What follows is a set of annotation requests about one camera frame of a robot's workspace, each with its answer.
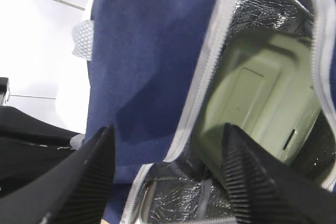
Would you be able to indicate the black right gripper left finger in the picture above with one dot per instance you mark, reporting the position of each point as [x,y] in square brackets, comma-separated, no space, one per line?
[74,191]

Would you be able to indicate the navy and white lunch bag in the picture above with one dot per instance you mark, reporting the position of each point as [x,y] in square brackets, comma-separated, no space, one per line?
[150,65]

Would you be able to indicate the green lidded glass container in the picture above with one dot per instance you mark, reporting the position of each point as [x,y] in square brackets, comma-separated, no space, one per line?
[263,85]

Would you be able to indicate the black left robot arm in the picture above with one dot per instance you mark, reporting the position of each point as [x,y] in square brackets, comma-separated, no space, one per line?
[29,147]

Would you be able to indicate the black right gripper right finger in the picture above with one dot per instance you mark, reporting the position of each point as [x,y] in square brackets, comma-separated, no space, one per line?
[262,189]

